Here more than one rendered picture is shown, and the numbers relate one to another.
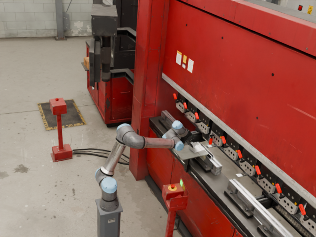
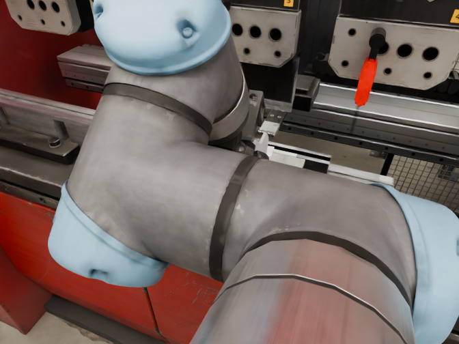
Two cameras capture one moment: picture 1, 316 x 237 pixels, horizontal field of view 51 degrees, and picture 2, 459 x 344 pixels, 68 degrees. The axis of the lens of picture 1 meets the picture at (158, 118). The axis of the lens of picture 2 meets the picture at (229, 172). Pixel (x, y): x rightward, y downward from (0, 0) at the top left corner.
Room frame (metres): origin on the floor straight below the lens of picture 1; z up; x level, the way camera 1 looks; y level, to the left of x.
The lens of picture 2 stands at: (2.13, -0.05, 1.38)
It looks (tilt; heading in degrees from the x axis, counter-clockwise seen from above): 40 degrees down; 321
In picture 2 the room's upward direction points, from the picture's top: straight up
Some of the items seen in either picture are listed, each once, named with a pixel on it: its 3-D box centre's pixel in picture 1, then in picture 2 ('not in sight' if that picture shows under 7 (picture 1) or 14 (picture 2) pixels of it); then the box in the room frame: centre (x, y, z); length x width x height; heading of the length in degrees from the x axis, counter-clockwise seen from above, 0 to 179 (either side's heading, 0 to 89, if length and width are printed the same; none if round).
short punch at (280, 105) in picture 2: (206, 136); (266, 82); (2.51, -0.44, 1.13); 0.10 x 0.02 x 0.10; 29
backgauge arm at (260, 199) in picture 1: (277, 196); not in sight; (2.17, -1.07, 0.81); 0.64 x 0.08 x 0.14; 119
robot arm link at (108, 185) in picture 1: (108, 187); not in sight; (1.92, 0.32, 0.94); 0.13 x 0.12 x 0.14; 29
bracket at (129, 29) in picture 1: (126, 35); not in sight; (3.52, 0.42, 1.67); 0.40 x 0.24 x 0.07; 29
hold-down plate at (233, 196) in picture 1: (238, 202); not in sight; (1.96, -0.69, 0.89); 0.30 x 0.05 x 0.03; 29
